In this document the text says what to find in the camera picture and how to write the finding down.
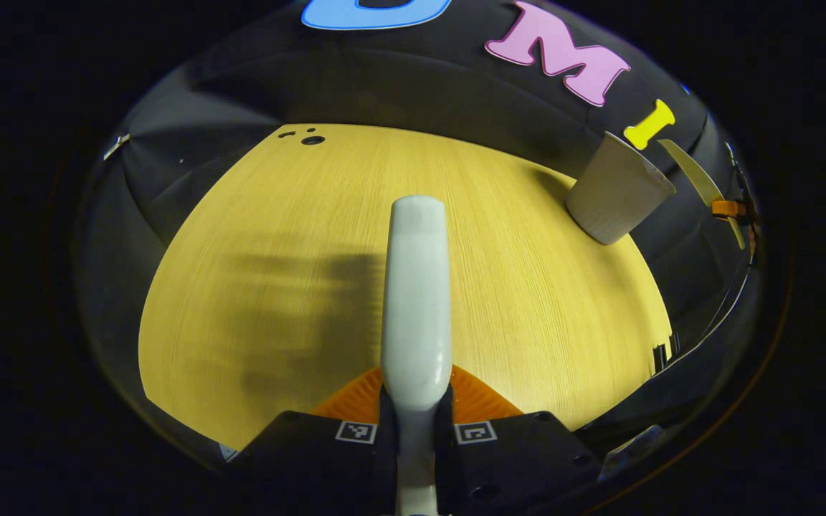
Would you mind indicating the small black bracket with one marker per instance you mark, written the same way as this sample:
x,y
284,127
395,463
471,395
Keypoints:
x,y
662,357

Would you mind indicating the white ribbed garbage bin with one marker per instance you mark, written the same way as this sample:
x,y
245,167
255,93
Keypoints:
x,y
617,193

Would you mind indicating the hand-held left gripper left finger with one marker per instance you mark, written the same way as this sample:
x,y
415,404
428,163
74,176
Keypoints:
x,y
386,466

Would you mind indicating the grey dustpan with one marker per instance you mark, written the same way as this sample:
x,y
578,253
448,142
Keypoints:
x,y
696,179

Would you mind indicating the black backdrop cloth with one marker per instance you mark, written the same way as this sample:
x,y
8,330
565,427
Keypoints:
x,y
420,79

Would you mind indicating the wooden desktop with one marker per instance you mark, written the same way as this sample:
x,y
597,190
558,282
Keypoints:
x,y
277,215

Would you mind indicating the small white broom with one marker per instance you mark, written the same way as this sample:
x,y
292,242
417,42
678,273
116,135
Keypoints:
x,y
416,287

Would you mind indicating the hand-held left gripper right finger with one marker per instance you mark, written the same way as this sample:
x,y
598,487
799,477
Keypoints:
x,y
444,466

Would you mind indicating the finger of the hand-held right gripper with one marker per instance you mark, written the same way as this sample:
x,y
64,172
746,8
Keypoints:
x,y
727,208

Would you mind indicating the silver metal clip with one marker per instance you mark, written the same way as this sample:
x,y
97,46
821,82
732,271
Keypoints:
x,y
116,146

